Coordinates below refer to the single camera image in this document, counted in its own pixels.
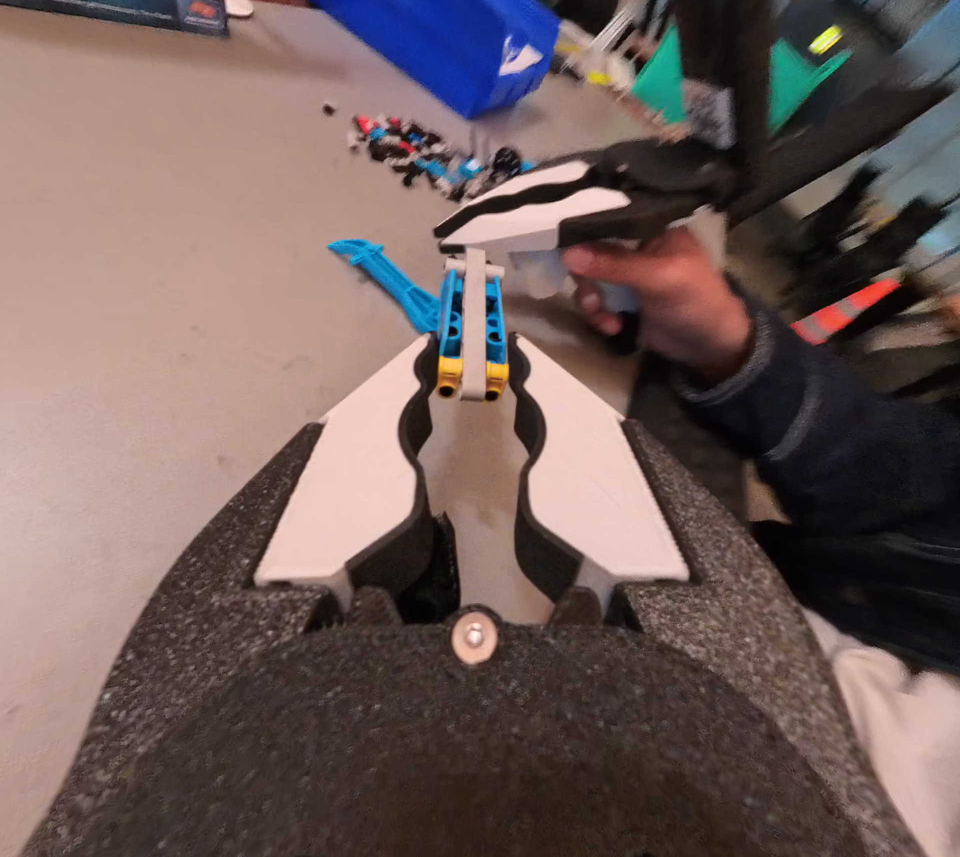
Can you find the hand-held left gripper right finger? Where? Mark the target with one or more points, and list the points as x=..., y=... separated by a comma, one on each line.
x=607, y=497

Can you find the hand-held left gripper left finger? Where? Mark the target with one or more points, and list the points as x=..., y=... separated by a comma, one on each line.
x=345, y=489

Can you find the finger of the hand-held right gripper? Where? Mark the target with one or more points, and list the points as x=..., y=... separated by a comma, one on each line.
x=525, y=186
x=540, y=219

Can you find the blue grey brick assembly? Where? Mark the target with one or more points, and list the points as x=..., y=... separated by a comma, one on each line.
x=474, y=317

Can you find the blue brick separator tool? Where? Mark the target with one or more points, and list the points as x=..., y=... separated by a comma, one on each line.
x=390, y=279

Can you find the person's right forearm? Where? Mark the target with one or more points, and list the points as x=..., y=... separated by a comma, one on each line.
x=825, y=437

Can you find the white desk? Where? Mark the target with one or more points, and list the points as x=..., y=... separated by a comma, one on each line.
x=150, y=272

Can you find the person's right hand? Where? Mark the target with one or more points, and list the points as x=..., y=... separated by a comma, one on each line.
x=690, y=302

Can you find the teal plastic tote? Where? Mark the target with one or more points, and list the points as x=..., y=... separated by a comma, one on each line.
x=795, y=84

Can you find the pile of small brick parts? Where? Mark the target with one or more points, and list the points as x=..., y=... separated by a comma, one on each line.
x=427, y=152

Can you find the orange striped cone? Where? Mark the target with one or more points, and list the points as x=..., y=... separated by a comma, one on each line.
x=847, y=309

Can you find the person's denim jacket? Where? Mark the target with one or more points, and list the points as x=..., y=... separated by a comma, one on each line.
x=885, y=594

